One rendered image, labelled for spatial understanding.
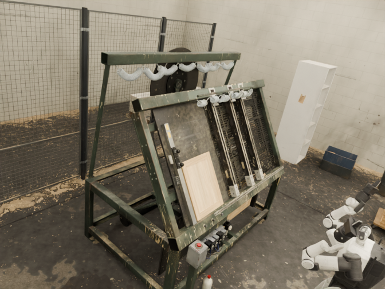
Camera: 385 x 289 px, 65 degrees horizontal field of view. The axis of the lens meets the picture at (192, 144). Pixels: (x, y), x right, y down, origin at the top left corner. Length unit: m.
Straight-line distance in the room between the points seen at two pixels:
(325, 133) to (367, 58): 1.85
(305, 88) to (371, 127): 1.96
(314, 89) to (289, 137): 1.10
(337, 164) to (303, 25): 3.27
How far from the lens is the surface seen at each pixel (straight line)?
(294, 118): 6.50
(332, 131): 7.81
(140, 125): 2.52
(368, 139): 7.69
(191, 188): 2.83
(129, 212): 3.04
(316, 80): 6.28
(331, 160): 6.86
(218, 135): 3.19
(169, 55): 3.23
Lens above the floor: 2.68
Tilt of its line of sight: 25 degrees down
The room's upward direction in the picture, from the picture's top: 10 degrees clockwise
